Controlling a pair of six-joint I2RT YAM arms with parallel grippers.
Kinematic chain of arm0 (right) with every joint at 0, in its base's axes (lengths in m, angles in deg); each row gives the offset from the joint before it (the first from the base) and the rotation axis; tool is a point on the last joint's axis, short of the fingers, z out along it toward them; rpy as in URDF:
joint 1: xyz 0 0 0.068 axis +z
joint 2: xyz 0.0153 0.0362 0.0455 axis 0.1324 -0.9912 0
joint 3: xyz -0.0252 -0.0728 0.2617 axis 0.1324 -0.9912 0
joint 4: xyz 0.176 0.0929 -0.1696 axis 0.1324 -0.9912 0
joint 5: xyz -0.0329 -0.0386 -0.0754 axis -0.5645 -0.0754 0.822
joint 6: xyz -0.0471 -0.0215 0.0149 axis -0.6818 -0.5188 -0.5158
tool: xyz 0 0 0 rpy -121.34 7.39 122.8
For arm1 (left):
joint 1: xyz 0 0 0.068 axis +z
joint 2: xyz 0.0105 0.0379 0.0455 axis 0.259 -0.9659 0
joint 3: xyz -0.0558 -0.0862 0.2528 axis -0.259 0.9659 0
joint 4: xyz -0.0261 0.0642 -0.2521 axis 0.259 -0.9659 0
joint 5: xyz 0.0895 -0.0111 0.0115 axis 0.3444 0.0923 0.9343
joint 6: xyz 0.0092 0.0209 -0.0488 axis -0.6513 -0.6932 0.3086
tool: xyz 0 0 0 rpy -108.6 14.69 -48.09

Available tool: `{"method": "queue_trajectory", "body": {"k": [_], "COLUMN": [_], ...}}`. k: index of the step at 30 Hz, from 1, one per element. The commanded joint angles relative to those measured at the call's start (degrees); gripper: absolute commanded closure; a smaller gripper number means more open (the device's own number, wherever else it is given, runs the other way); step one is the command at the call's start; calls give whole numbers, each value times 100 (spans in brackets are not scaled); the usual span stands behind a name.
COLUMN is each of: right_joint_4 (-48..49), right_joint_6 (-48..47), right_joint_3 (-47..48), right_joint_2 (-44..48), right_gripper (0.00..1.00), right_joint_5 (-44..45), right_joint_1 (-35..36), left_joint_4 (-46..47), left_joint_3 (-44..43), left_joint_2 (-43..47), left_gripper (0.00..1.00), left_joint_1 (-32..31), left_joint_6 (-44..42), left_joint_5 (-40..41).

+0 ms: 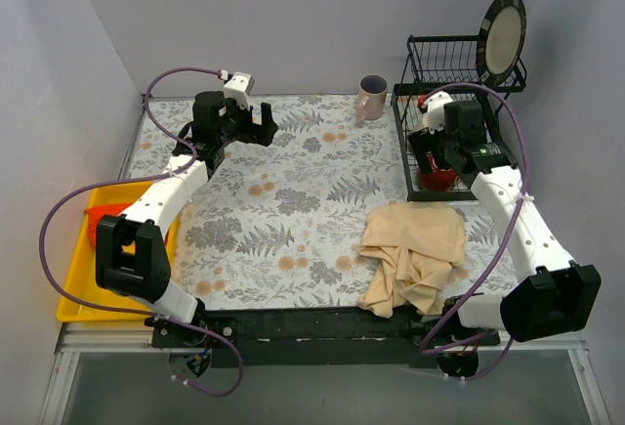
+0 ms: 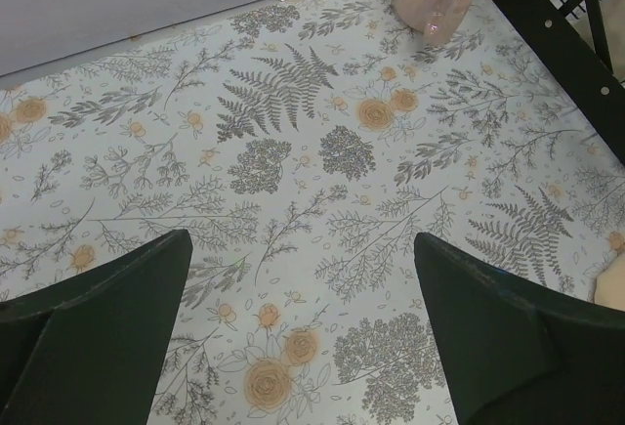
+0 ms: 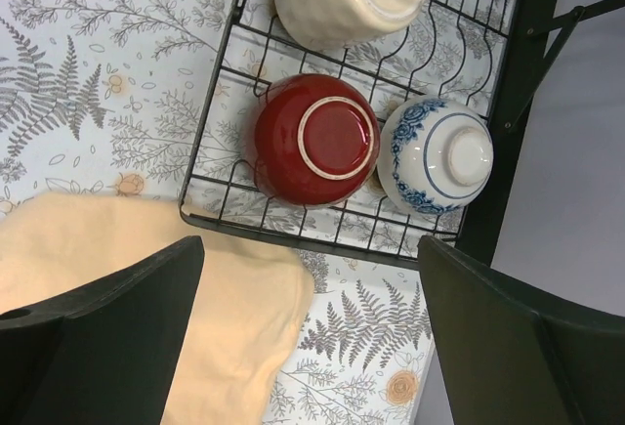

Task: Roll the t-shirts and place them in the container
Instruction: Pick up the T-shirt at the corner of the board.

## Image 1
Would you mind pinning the yellow plastic tray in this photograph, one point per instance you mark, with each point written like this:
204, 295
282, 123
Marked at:
93, 268

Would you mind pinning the aluminium frame rail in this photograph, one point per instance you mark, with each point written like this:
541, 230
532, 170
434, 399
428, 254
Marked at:
130, 337

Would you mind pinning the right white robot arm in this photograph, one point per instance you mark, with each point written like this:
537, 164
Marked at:
554, 294

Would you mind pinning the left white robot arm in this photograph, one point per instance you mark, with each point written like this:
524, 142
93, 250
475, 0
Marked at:
192, 166

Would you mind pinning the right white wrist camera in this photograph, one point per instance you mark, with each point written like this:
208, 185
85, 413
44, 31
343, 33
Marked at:
432, 112

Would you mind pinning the black rimmed beige plate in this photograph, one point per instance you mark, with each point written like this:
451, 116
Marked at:
500, 41

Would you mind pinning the red bowl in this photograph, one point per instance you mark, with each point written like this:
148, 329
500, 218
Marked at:
438, 179

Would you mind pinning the floral table mat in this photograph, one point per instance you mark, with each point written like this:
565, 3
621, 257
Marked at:
281, 226

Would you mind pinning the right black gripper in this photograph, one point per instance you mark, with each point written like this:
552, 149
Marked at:
425, 147

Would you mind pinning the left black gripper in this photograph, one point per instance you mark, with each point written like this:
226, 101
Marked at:
257, 126

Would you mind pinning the black wire dish rack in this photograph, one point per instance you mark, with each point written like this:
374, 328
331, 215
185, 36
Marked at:
433, 62

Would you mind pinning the beige t shirt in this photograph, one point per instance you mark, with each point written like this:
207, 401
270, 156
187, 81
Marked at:
417, 246

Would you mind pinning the pink ceramic mug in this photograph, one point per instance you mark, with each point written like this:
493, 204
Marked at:
371, 97

